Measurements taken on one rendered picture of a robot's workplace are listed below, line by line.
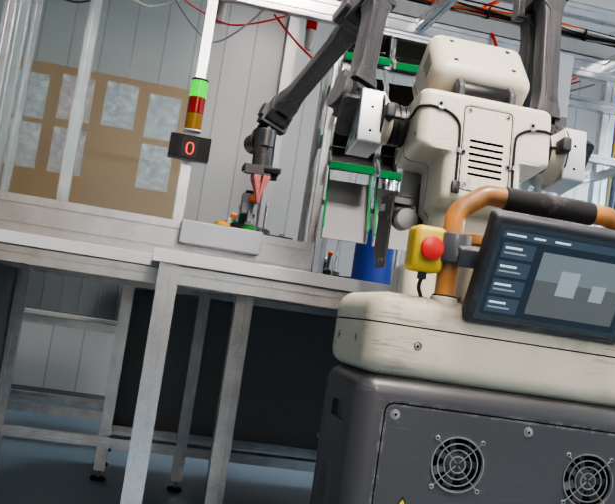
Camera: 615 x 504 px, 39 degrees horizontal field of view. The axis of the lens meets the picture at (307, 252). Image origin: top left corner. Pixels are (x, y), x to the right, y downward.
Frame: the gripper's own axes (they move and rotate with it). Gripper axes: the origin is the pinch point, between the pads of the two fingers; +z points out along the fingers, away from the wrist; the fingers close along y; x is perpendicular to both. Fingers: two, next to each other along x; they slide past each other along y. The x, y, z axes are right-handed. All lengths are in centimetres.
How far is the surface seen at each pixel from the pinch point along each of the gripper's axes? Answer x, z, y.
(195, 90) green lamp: -21.0, -32.9, 19.9
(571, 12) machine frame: -60, -100, -117
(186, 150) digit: -21.2, -14.7, 19.9
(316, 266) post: -119, 5, -44
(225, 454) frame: 11, 67, 1
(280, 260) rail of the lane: 5.4, 15.9, -7.6
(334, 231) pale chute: -4.8, 4.5, -23.6
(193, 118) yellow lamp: -21.1, -24.5, 19.2
